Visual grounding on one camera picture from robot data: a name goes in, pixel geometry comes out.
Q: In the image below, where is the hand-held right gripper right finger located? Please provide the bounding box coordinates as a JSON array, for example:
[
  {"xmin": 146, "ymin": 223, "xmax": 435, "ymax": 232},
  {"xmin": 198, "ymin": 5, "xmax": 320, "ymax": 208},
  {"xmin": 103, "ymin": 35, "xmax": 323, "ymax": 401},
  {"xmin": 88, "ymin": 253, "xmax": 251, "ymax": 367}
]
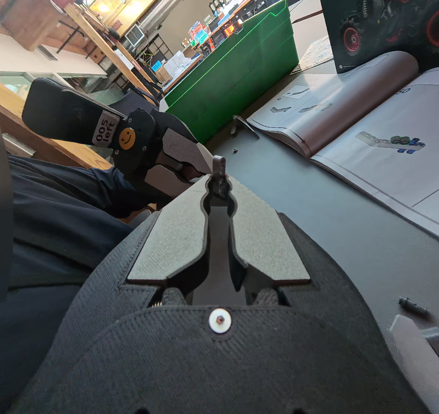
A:
[{"xmin": 226, "ymin": 176, "xmax": 311, "ymax": 292}]

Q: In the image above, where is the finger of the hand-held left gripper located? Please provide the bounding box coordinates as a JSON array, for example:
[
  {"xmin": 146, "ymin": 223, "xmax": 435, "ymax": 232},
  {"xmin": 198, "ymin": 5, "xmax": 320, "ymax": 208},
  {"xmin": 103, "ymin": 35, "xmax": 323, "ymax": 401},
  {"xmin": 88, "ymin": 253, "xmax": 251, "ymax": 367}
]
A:
[
  {"xmin": 144, "ymin": 164, "xmax": 203, "ymax": 199},
  {"xmin": 162, "ymin": 128, "xmax": 214, "ymax": 175}
]

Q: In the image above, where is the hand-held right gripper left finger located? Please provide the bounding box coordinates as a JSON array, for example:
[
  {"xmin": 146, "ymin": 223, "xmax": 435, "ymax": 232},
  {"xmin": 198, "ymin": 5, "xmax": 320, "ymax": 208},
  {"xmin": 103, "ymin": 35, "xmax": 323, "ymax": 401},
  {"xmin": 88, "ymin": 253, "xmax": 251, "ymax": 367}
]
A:
[{"xmin": 126, "ymin": 175, "xmax": 211, "ymax": 296}]

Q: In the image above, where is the dark grey lego connector piece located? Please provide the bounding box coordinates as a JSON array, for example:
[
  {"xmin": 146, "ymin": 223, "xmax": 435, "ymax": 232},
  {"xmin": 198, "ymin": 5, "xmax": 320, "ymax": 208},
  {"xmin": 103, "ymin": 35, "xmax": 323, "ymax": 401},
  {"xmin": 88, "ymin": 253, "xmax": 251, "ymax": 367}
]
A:
[{"xmin": 210, "ymin": 156, "xmax": 230, "ymax": 200}]

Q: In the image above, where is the person's left forearm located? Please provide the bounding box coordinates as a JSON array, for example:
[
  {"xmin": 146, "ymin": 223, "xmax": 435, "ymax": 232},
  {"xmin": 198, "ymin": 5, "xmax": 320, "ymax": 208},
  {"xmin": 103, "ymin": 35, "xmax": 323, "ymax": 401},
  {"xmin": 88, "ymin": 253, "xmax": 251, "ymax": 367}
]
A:
[{"xmin": 90, "ymin": 166, "xmax": 174, "ymax": 219}]

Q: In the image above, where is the grey lego panel piece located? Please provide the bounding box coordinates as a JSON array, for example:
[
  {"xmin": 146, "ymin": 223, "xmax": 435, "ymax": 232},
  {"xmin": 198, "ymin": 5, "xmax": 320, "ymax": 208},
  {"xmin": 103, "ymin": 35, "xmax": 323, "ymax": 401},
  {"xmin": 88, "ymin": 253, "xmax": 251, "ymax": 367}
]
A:
[{"xmin": 232, "ymin": 114, "xmax": 260, "ymax": 140}]

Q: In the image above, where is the lego instruction booklet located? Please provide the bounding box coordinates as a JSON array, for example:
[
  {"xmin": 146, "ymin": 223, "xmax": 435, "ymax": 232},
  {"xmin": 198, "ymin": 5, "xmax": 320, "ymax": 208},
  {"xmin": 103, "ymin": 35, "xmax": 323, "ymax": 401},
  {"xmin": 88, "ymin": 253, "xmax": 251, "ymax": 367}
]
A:
[{"xmin": 246, "ymin": 51, "xmax": 439, "ymax": 240}]

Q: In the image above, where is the dark grey lego pin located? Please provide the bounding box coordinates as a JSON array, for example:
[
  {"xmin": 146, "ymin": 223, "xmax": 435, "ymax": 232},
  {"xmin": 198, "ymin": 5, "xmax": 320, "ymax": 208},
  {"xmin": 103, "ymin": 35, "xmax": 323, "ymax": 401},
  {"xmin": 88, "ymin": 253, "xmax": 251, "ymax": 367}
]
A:
[{"xmin": 399, "ymin": 296, "xmax": 429, "ymax": 317}]

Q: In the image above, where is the grey lego assembly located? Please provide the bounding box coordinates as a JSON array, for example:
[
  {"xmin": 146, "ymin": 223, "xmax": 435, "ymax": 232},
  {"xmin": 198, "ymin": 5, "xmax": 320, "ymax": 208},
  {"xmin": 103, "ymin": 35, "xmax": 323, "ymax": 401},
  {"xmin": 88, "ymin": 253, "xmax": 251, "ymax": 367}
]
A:
[{"xmin": 390, "ymin": 314, "xmax": 439, "ymax": 414}]

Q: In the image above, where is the black lego set box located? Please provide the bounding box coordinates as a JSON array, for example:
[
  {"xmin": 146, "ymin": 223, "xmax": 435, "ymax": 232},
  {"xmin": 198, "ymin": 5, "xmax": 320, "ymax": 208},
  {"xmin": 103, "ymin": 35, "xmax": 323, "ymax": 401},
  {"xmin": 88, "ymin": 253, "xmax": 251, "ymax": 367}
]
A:
[{"xmin": 315, "ymin": 0, "xmax": 439, "ymax": 75}]

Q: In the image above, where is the wooden workbench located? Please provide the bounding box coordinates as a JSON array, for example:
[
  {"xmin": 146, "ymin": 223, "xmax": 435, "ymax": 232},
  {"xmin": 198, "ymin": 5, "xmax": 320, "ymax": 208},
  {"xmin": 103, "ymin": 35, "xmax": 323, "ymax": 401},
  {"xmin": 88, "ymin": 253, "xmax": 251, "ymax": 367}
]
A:
[{"xmin": 0, "ymin": 84, "xmax": 114, "ymax": 170}]

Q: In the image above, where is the black office chair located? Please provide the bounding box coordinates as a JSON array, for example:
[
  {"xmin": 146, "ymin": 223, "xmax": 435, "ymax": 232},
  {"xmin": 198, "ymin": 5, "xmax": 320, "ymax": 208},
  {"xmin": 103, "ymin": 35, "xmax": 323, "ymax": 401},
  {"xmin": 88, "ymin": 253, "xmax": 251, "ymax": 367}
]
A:
[{"xmin": 109, "ymin": 89, "xmax": 160, "ymax": 113}]

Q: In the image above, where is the stack of white boxes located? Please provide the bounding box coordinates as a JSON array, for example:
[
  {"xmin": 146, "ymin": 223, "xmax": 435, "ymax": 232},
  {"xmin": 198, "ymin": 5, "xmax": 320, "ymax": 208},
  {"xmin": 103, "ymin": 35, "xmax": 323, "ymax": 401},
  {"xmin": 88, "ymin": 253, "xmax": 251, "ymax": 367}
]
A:
[{"xmin": 164, "ymin": 49, "xmax": 193, "ymax": 75}]

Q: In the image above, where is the green plastic bin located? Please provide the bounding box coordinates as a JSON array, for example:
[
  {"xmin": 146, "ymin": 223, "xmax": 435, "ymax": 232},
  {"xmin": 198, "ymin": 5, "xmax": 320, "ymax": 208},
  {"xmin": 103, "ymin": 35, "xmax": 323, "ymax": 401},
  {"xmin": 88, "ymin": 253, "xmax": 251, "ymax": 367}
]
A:
[{"xmin": 164, "ymin": 0, "xmax": 300, "ymax": 144}]

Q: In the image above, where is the air vent grille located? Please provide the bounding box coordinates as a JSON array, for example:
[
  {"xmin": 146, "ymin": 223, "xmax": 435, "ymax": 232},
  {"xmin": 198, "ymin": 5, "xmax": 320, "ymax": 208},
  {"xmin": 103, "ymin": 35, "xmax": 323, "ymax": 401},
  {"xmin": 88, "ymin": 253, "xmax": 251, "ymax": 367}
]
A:
[{"xmin": 124, "ymin": 25, "xmax": 145, "ymax": 46}]

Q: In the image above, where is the person's dark navy torso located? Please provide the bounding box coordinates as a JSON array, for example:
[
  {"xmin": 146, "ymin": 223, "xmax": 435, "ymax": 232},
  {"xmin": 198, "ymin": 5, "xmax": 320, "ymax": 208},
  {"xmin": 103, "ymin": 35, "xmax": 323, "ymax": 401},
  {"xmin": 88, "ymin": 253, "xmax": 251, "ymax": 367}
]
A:
[{"xmin": 0, "ymin": 154, "xmax": 162, "ymax": 402}]

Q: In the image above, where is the stack of colourful boxes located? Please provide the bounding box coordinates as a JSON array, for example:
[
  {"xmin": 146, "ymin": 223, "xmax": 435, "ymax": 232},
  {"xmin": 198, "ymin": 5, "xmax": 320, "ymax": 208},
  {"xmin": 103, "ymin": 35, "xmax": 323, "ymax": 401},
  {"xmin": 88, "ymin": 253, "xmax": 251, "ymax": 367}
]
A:
[{"xmin": 189, "ymin": 20, "xmax": 210, "ymax": 50}]

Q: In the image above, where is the printed paper sheet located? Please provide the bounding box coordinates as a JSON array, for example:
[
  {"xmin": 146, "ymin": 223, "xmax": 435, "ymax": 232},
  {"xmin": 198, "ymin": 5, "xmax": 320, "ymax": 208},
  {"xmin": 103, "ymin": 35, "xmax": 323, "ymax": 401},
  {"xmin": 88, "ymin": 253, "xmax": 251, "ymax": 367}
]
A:
[{"xmin": 291, "ymin": 36, "xmax": 335, "ymax": 75}]

